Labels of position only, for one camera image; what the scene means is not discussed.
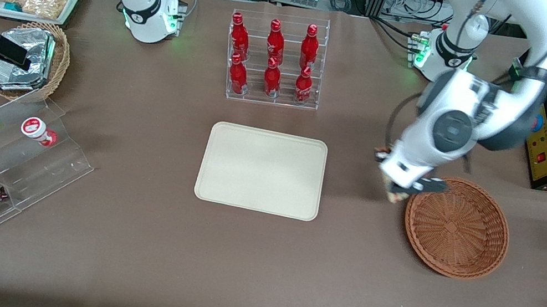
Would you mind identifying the plastic sandwich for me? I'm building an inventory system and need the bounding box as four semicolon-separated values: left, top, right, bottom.
382;178;411;206

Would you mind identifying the wicker basket with foil packs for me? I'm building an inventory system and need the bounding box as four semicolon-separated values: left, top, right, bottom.
0;14;76;110

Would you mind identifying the brown round wicker basket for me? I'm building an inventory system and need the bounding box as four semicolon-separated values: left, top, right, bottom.
396;170;519;287

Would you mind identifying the beige rectangular tray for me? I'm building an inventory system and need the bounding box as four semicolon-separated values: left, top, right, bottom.
192;119;331;223

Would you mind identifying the foil wrapped package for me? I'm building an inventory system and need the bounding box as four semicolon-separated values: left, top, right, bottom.
0;22;59;99

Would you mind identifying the red lid yogurt cup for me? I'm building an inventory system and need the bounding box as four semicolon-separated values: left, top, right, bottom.
18;115;61;149

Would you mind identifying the red cola bottle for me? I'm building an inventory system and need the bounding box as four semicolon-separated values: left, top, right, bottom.
292;65;316;105
297;23;323;70
260;56;285;100
225;52;253;96
226;12;254;59
263;18;289;64

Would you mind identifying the yellow emergency stop control box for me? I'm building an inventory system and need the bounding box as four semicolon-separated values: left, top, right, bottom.
489;55;547;193

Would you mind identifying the clear acrylic bottle rack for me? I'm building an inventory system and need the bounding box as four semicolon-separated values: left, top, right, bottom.
217;3;333;115

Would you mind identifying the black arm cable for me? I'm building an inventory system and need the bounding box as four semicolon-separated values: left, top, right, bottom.
383;91;421;153

